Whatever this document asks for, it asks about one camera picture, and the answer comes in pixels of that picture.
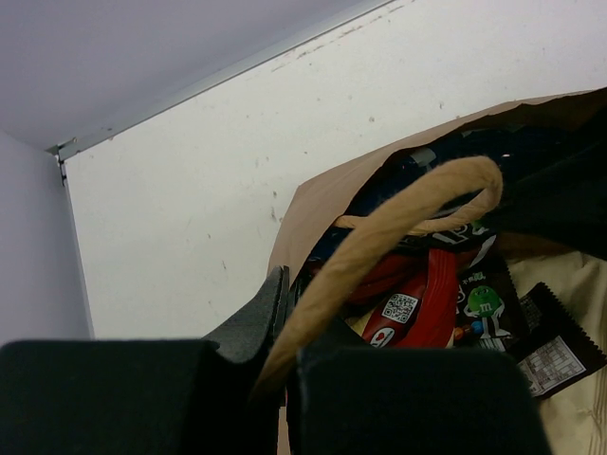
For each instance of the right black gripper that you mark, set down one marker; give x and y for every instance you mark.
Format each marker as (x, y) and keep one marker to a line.
(565, 201)

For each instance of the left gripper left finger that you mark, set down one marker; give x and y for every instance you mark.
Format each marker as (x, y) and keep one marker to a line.
(168, 396)

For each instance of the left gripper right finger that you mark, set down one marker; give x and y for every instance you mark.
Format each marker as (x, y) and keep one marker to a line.
(347, 397)

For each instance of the brown paper bag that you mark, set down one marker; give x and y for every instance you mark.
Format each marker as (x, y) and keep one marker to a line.
(322, 288)

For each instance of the blue snack bag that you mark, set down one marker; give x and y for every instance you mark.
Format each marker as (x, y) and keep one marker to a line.
(439, 195)

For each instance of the red snack packet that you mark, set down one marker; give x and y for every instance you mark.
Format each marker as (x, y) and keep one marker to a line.
(425, 302)

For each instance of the cream snack packet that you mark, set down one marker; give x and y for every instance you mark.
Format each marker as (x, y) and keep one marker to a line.
(574, 419)

